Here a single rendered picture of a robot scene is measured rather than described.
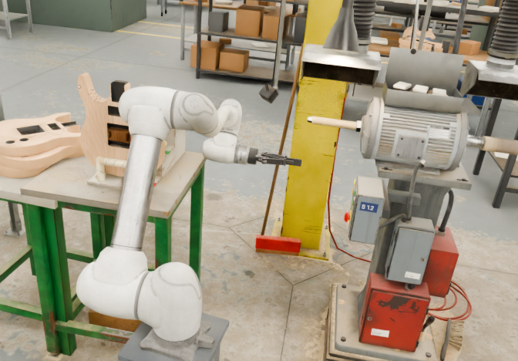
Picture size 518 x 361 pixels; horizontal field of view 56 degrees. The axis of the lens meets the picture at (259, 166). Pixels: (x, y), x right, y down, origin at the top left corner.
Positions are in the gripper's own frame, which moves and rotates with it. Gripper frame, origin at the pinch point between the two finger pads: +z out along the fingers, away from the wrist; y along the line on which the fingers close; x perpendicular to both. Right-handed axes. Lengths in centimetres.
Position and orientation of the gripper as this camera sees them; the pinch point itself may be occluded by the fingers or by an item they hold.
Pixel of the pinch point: (293, 161)
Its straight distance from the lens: 216.2
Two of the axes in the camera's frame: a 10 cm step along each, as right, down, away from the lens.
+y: -1.5, 2.7, -9.5
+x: 1.1, -9.5, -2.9
